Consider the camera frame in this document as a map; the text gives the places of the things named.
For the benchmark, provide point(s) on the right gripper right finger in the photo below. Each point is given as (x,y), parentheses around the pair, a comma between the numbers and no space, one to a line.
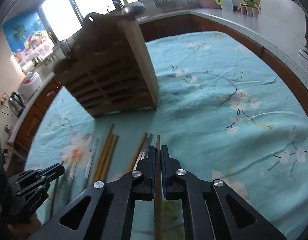
(212,209)

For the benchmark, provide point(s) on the white jug green handle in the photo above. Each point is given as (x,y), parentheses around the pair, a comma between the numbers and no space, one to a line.
(226,5)

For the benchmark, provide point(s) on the teal floral tablecloth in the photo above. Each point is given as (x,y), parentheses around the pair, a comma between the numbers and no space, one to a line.
(278,191)

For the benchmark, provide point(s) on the wooden chopstick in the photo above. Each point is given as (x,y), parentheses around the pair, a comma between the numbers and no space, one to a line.
(157,193)
(137,152)
(104,160)
(103,154)
(111,159)

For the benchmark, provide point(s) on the wooden utensil holder box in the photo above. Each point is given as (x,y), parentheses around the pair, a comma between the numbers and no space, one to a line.
(108,67)

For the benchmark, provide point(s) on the metal ladle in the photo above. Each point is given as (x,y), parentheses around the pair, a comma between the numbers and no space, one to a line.
(135,8)

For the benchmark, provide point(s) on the white rice cooker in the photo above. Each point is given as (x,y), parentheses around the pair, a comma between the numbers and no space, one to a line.
(30,84)

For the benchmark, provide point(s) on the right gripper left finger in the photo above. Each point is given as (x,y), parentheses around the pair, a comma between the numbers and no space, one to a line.
(104,210)

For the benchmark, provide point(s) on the colourful wall poster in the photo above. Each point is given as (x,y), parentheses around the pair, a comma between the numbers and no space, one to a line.
(27,37)

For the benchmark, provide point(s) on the condiment bottles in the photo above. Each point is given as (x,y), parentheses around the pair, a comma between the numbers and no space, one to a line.
(251,8)

